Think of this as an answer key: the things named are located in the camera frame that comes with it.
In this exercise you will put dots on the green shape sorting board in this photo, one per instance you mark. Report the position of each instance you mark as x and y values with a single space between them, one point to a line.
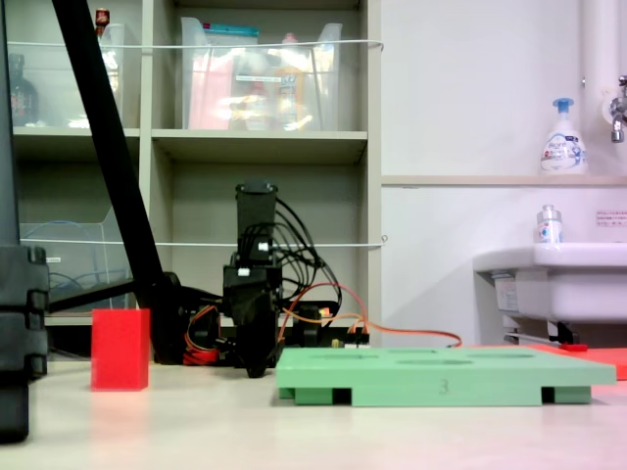
441 374

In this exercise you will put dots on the dark glass bottle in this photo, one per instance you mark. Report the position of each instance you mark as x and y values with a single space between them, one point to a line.
22 98

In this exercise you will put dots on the small clear sanitizer bottle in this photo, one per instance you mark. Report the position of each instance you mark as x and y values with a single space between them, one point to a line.
548 227

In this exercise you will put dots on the white sink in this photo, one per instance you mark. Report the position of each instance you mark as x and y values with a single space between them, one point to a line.
563 284

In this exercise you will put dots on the clear file holder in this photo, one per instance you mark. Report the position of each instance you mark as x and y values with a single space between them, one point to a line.
73 264

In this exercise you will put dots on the wall sticker with red text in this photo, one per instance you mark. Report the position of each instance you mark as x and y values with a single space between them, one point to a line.
612 218

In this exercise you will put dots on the bottle with orange label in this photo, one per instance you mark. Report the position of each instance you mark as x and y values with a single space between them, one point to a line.
290 93

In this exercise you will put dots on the large clear storage bin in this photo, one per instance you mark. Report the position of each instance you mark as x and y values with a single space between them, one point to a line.
220 88

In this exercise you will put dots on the red square block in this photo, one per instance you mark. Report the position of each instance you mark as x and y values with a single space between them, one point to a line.
120 350

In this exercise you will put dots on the beige shelf unit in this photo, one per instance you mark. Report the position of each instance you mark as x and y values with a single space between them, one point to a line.
259 142

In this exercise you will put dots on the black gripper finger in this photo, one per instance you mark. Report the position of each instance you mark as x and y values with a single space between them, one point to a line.
270 328
247 328

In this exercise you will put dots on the bottle with brown cap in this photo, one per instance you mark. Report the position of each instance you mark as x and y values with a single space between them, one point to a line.
102 19

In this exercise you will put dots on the white pump soap bottle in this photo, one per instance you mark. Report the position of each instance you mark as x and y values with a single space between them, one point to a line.
562 147

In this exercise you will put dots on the metal faucet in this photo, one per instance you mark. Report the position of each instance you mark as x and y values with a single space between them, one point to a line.
618 112

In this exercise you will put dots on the small clear storage bin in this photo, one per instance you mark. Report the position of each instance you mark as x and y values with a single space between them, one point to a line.
59 88

